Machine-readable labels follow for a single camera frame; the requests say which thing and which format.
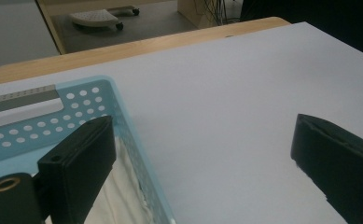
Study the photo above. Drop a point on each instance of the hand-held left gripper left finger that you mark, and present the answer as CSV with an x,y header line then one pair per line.
x,y
76,168

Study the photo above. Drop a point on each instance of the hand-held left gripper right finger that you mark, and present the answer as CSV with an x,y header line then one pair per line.
x,y
341,161

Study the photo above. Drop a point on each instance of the white cloth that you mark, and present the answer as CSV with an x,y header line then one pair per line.
x,y
120,193

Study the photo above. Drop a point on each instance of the light blue perforated plastic basket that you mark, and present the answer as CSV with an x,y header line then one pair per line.
x,y
30,130

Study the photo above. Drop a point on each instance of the light wooden table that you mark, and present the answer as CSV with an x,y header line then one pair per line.
x,y
123,51

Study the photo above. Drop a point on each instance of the black curtain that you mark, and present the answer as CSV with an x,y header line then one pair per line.
x,y
319,21

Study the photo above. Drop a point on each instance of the white cabinet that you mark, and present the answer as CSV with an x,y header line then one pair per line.
x,y
11,34

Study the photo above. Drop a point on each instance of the white wheeled stand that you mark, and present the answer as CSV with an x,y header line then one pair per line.
x,y
93,18

